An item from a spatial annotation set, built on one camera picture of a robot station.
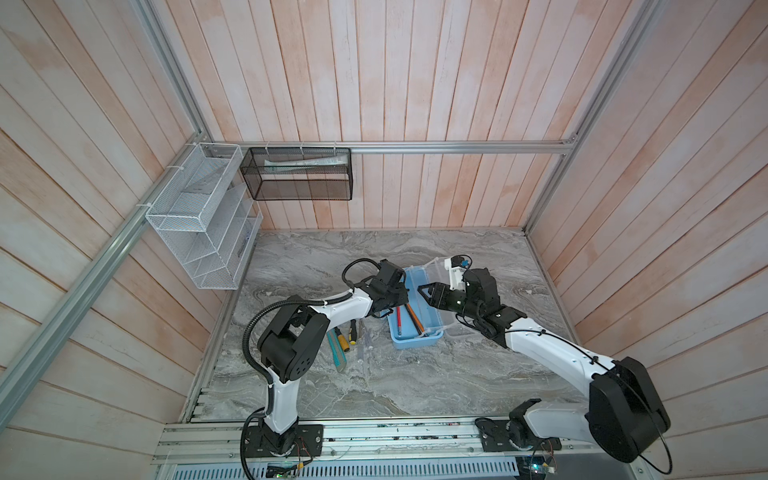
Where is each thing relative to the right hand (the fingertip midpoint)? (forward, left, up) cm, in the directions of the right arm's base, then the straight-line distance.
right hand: (422, 288), depth 83 cm
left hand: (+3, +4, -11) cm, 12 cm away
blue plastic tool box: (-5, -5, -11) cm, 13 cm away
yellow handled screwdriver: (-9, +24, -15) cm, 30 cm away
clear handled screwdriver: (-11, +18, -16) cm, 26 cm away
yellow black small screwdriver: (-8, +21, -15) cm, 27 cm away
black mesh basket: (+42, +42, +9) cm, 60 cm away
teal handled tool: (-13, +25, -16) cm, 32 cm away
